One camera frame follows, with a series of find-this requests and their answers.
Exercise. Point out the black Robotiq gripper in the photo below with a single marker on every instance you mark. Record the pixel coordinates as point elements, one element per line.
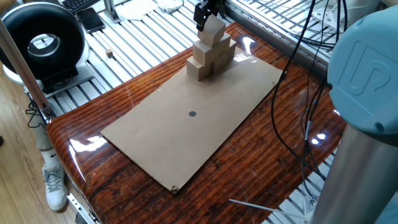
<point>214,3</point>

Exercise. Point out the light wooden cube block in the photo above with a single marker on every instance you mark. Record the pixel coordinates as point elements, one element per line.
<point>224,43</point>
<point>203,53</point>
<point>232,48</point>
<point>221,62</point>
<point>213,31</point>
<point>197,71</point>

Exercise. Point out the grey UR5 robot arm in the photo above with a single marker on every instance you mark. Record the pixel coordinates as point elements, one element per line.
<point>363,93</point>

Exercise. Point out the white crumpled cloth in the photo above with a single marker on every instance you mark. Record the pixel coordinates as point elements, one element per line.
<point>169,4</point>

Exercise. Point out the white paper sheet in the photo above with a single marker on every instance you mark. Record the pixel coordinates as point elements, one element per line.
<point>136,11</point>

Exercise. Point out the black round dot sticker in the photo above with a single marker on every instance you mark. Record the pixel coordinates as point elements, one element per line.
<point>192,114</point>

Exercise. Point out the tiny wooden cube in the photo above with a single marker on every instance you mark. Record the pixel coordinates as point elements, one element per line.
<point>109,53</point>

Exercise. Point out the black smartphone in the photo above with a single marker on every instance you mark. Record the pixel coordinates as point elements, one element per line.
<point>90,19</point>

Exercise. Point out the brown cardboard sheet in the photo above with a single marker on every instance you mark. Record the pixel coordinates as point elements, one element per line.
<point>202,140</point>

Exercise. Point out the black keyboard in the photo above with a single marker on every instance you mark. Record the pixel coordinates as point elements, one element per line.
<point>76,3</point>

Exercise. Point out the white round housing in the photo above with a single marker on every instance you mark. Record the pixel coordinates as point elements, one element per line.
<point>363,9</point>

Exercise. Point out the glossy dark wooden board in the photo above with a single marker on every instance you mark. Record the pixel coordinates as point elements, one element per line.
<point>248,161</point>

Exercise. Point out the white zip tie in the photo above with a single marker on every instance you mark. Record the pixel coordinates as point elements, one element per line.
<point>267,208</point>

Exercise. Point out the person's leg with sock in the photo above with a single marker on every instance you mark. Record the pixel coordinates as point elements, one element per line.
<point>45,137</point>

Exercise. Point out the white sneaker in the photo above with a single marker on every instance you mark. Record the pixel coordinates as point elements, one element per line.
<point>55,189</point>

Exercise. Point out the short aluminium post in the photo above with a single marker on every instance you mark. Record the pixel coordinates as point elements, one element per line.
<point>109,9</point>

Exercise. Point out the tan diagonal frame bar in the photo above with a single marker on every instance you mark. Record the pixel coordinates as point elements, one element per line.
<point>18,62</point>

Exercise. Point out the metal drawer rail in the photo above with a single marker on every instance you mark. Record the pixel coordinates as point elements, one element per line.
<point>79,207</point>

